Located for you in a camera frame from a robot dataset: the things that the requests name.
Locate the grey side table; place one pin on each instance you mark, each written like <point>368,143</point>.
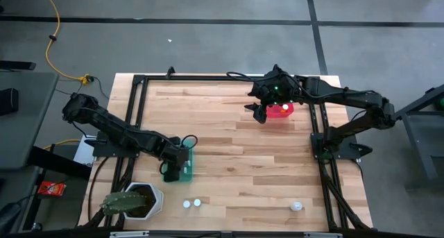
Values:
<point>24,120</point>

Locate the small black box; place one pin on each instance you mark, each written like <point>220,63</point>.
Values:
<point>8,102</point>

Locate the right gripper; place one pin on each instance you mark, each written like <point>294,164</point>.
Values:
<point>260,95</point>

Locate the black aluminium rig frame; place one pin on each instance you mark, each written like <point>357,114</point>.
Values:
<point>194,77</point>

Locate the black support beam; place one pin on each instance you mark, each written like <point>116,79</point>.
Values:
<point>59,163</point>

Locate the reddish pink plastic bin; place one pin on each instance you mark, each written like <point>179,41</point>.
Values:
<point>277,114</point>

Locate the white paper sheet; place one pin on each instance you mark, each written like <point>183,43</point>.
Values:
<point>85,154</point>

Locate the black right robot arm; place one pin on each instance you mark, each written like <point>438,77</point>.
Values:
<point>347,94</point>

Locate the teal plastic bin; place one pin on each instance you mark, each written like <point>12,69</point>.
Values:
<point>190,176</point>

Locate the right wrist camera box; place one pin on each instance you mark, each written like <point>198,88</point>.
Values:
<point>272,89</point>

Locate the silver metal bracket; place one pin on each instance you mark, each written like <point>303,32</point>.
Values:
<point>322,235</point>
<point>129,234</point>

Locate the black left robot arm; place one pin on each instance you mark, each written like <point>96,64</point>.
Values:
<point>118,130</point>

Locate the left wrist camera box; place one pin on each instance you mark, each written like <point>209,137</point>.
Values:
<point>178,154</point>

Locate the flat black bar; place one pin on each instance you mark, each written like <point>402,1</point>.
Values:
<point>17,65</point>

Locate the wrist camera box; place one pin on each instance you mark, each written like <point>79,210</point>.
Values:
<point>178,154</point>
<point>272,89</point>

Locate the red orange packet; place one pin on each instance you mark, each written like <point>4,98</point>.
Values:
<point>52,188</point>

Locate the black floor tape line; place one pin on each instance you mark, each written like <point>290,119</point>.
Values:
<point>317,40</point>
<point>173,21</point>

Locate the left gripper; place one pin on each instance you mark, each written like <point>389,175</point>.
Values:
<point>171,175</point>

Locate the black metal stand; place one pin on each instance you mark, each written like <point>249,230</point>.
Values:
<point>421,137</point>

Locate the white bottle cap middle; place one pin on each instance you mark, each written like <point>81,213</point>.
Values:
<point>197,202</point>

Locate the green cactus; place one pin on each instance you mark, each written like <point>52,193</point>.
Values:
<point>121,202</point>

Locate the white hexagonal plant pot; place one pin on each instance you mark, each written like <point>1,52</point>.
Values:
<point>157,200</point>

